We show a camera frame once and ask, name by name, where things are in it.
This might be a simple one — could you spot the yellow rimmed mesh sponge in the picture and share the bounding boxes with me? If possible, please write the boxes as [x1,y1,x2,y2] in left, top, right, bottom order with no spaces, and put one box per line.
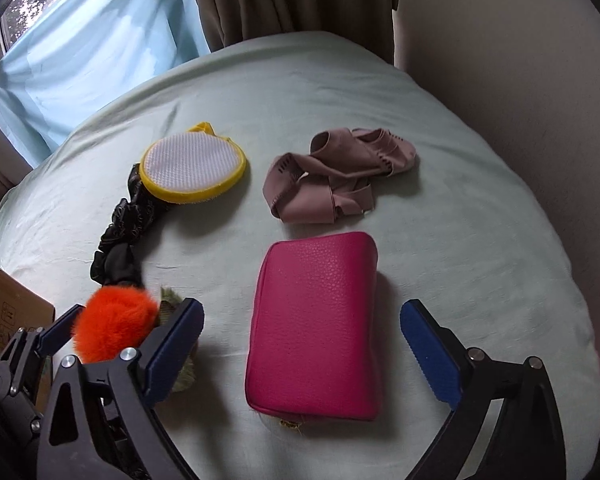
[140,121,247,205]

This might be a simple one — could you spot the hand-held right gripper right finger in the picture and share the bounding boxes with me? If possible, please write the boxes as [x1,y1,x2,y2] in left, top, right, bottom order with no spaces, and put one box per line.
[399,299,567,480]

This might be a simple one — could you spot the orange fluffy pompom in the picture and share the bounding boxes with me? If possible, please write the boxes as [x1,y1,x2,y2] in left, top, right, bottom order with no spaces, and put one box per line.
[71,286,160,363]

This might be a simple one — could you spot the plain black scrunchie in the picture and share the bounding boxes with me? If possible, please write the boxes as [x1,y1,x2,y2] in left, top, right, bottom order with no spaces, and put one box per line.
[91,227,146,293]

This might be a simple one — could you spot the pink leather pouch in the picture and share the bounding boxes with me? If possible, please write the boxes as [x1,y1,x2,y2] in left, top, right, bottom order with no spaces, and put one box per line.
[245,231,386,431]

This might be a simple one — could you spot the cardboard box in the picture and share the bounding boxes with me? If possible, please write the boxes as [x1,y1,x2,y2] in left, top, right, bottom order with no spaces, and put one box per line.
[0,268,56,376]

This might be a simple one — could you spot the light blue window cloth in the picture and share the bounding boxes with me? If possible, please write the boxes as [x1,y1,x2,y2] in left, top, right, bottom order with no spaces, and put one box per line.
[0,0,213,168]

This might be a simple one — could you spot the black patterned scrunchie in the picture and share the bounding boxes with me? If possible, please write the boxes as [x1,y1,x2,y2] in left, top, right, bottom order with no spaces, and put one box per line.
[111,164,155,241]

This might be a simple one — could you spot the bed with mint green sheet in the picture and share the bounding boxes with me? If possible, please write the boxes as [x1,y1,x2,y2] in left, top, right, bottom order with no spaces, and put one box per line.
[0,30,600,480]

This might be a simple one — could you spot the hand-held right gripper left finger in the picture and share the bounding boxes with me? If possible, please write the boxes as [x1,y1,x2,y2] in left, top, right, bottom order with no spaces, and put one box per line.
[36,297,205,480]

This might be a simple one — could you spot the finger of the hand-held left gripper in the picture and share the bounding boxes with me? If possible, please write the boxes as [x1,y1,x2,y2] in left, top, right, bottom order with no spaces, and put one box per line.
[0,304,86,402]

